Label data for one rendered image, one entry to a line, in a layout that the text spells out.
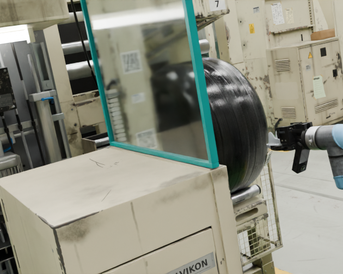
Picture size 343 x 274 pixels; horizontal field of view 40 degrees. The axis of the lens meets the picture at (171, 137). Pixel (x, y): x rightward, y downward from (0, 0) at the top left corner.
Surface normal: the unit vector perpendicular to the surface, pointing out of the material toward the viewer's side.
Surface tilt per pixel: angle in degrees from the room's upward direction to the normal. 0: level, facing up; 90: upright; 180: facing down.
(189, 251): 90
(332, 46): 90
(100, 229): 90
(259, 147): 102
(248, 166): 115
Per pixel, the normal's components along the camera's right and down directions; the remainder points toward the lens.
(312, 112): 0.57, 0.06
